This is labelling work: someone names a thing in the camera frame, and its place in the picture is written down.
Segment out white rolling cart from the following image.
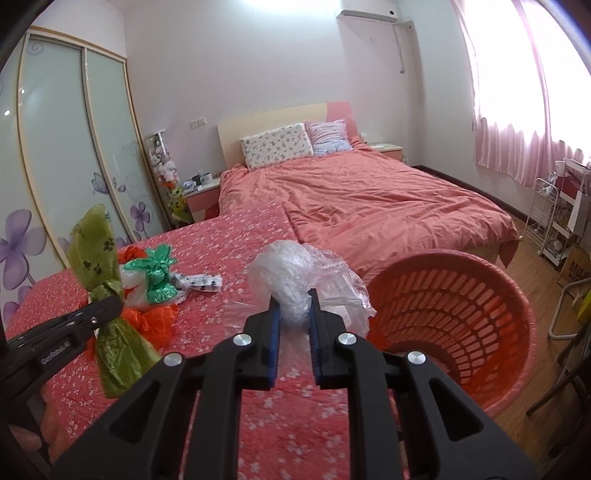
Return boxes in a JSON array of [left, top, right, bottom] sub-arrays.
[[545, 159, 591, 271]]

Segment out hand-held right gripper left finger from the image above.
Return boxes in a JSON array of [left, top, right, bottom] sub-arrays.
[[48, 294, 283, 480]]

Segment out white floral pillow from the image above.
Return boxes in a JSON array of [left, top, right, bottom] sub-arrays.
[[240, 122, 315, 171]]

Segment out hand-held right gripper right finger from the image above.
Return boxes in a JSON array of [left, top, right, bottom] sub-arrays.
[[307, 288, 539, 480]]

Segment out white air conditioner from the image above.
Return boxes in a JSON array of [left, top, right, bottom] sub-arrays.
[[336, 4, 397, 20]]

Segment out glass sliding-door wardrobe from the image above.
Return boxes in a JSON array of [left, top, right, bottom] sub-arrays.
[[0, 28, 169, 333]]

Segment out shiny green plastic bag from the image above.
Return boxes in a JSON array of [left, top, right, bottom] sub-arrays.
[[121, 244, 180, 305]]

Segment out white tube frame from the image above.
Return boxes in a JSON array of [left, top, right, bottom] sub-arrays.
[[547, 281, 591, 342]]

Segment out pink and white nightstand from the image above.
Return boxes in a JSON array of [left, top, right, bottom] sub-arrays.
[[367, 142, 404, 162], [182, 178, 222, 224]]

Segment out hanging plush toy organiser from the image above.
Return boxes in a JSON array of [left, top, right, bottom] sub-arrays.
[[144, 131, 183, 190]]

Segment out pink striped pillow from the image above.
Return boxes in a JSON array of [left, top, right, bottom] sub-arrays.
[[305, 118, 354, 155]]

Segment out clear plastic bag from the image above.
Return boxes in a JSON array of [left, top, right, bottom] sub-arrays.
[[223, 240, 378, 370]]

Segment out orange plastic bag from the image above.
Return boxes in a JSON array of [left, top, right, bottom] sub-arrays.
[[83, 246, 180, 365]]

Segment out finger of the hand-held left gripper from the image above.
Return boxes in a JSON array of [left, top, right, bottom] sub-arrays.
[[6, 294, 124, 354]]

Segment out white paw-print plastic bag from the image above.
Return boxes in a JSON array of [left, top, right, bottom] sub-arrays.
[[121, 270, 223, 308]]

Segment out red floral blanket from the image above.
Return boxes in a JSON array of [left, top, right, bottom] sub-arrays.
[[4, 203, 402, 480]]

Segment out pink curtain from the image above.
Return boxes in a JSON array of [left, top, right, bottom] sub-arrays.
[[450, 0, 591, 190]]

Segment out cardboard box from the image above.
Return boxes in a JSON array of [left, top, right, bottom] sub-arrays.
[[556, 244, 591, 289]]

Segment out bed with salmon duvet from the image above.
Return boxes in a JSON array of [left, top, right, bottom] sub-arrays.
[[218, 141, 522, 280]]

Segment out olive green plastic bag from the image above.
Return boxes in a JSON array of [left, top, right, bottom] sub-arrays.
[[67, 204, 162, 400]]

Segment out white wire rack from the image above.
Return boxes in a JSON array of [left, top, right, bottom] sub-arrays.
[[526, 178, 561, 254]]

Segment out green plush toy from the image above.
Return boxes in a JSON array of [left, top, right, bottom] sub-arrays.
[[167, 185, 192, 222]]

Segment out dark wooden chair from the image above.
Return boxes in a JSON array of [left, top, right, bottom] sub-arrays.
[[526, 323, 591, 416]]

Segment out beige and pink headboard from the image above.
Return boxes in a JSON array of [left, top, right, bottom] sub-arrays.
[[217, 102, 358, 171]]

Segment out orange plastic basket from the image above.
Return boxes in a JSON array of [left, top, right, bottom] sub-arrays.
[[365, 249, 539, 418]]

